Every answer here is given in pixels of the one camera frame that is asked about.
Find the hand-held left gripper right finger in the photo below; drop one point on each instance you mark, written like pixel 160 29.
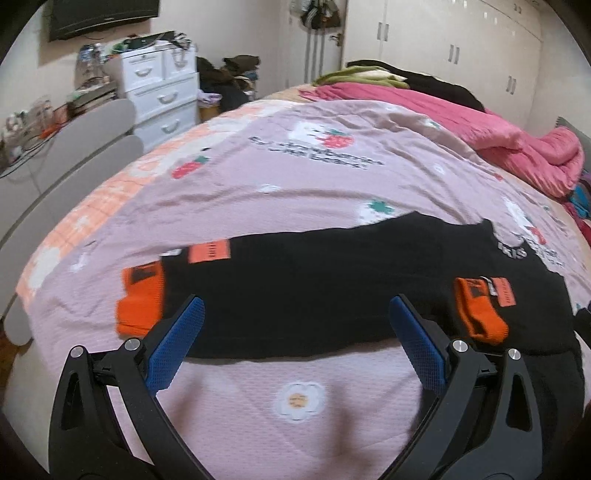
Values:
pixel 418 341

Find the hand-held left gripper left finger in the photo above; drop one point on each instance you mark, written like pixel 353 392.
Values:
pixel 178 339

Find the black sweater with orange cuffs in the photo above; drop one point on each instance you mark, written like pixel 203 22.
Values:
pixel 323 286

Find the pile of dark clothes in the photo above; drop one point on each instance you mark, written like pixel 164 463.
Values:
pixel 226 83

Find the pink strawberry print bedsheet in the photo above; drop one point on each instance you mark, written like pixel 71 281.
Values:
pixel 286 207

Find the grey curved panel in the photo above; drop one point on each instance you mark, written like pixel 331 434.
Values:
pixel 83 134
pixel 69 194

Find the striped colourful cloth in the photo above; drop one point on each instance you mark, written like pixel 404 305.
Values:
pixel 581 203

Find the pink quilt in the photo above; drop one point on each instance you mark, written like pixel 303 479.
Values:
pixel 461 124

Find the white drawer cabinet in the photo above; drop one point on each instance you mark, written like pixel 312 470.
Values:
pixel 157 97

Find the black cloth on bed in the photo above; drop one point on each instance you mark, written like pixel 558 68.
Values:
pixel 434 85

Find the grey quilted headboard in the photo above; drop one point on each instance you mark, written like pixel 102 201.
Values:
pixel 582 138

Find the desk clutter pile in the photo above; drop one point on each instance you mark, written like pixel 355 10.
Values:
pixel 87 87

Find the cream wardrobe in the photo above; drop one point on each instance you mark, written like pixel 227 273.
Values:
pixel 443 41

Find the white door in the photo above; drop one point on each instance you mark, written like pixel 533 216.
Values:
pixel 300 55

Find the hanging bags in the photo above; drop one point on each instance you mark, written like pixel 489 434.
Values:
pixel 318 11

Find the black wall television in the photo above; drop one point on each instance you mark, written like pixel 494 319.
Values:
pixel 101 14

